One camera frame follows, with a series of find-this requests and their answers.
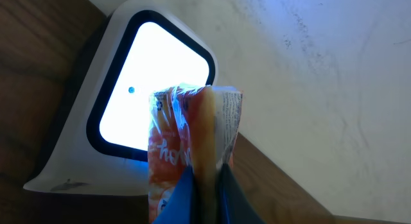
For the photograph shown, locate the small orange white box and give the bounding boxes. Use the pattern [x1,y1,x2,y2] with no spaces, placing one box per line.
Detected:
[148,85,243,223]

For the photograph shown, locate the white barcode scanner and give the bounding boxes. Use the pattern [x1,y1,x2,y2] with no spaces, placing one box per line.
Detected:
[24,0,218,196]

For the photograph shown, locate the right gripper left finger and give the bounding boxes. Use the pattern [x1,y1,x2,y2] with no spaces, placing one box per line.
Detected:
[153,166,197,224]

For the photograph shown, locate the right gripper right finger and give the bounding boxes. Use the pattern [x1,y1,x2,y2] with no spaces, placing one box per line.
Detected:
[217,164,265,224]

